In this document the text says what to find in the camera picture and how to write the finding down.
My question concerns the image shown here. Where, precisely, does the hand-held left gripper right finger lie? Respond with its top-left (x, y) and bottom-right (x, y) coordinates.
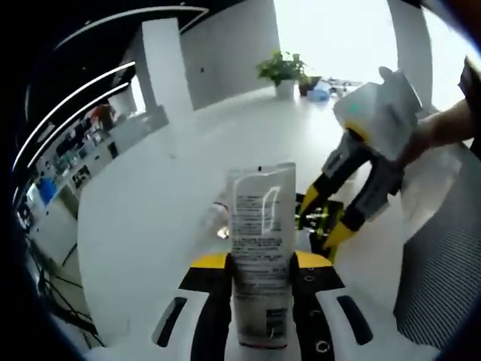
top-left (287, 251), bottom-right (400, 361)

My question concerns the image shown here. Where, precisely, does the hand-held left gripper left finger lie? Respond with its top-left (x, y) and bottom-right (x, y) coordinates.
top-left (112, 252), bottom-right (236, 361)

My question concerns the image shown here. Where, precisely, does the dark green skincare sachet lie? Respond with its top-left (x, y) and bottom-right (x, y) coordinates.
top-left (295, 193), bottom-right (345, 260)

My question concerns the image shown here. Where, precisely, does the large white skincare tube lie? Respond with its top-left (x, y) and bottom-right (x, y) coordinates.
top-left (225, 162), bottom-right (298, 349)

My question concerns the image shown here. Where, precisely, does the blue plastic bag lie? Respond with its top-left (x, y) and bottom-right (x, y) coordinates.
top-left (307, 86), bottom-right (332, 102)

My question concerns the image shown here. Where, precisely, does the dark plant pot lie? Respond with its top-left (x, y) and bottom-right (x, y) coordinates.
top-left (298, 76), bottom-right (323, 97)

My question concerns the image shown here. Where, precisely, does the person's black shirt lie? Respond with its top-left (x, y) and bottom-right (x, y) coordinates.
top-left (456, 56), bottom-right (481, 146)

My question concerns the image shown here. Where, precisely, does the grey mesh office chair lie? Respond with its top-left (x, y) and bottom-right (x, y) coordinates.
top-left (392, 150), bottom-right (481, 350)

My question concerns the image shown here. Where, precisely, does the green potted plant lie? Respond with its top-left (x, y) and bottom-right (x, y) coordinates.
top-left (256, 50), bottom-right (307, 99)

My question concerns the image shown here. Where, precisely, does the white cabinet counter row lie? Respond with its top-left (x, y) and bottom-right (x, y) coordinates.
top-left (22, 108), bottom-right (170, 264)

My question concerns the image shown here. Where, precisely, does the blue bin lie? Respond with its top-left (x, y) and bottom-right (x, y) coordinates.
top-left (39, 178), bottom-right (57, 206)

